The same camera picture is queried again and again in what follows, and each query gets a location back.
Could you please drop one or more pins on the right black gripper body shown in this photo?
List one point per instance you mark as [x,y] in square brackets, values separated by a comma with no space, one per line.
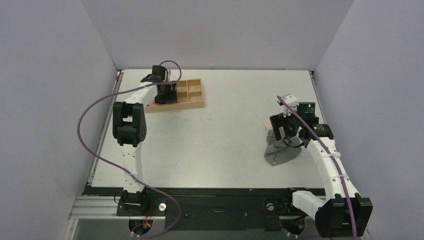
[278,124]

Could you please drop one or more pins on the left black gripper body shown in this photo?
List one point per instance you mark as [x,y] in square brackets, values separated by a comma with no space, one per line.
[168,95]

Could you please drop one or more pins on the wooden compartment tray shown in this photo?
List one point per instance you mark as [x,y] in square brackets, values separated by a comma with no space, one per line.
[189,95]

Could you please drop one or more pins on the grey beige underwear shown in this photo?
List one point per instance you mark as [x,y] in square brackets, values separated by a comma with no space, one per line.
[279,152]

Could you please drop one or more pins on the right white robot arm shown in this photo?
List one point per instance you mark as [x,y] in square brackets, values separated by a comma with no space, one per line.
[331,172]

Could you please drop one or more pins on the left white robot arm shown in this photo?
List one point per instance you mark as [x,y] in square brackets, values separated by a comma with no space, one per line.
[129,128]

